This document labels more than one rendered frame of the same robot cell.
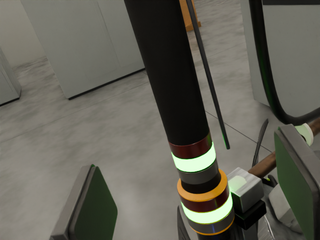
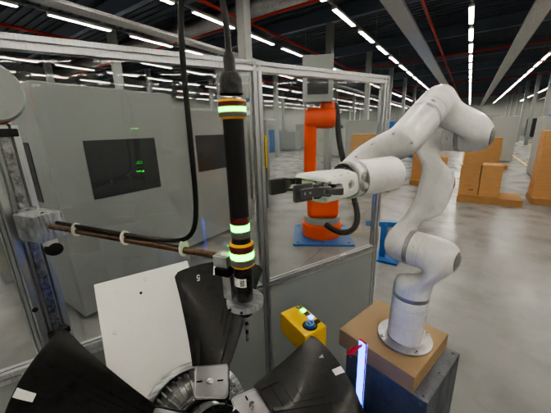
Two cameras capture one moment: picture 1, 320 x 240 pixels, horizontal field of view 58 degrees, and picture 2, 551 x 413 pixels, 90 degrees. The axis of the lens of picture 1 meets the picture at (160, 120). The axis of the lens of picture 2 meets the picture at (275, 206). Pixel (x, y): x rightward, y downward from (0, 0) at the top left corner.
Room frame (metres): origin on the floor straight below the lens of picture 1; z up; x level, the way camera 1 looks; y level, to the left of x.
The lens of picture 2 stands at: (0.45, 0.37, 1.77)
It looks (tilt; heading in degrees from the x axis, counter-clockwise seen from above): 15 degrees down; 229
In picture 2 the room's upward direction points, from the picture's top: 2 degrees counter-clockwise
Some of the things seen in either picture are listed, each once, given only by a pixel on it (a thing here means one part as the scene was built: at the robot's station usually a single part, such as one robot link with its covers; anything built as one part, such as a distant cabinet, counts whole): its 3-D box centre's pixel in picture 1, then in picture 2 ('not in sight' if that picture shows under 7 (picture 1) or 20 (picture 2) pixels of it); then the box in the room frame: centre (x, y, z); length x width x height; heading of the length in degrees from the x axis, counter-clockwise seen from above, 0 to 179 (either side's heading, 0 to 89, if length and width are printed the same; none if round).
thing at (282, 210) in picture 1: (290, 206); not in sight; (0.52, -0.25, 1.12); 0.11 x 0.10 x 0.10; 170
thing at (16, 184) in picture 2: not in sight; (34, 242); (0.48, -0.63, 1.48); 0.05 x 0.03 x 0.62; 25
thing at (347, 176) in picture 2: not in sight; (328, 183); (-0.01, 0.02, 1.66); 0.11 x 0.10 x 0.07; 170
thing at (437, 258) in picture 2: not in sight; (425, 268); (-0.48, 0.07, 1.30); 0.19 x 0.12 x 0.24; 89
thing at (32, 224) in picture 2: not in sight; (39, 224); (0.46, -0.59, 1.54); 0.10 x 0.07 x 0.08; 115
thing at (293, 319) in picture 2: not in sight; (302, 329); (-0.21, -0.25, 1.02); 0.16 x 0.10 x 0.11; 80
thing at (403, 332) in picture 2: not in sight; (407, 316); (-0.48, 0.03, 1.09); 0.19 x 0.19 x 0.18
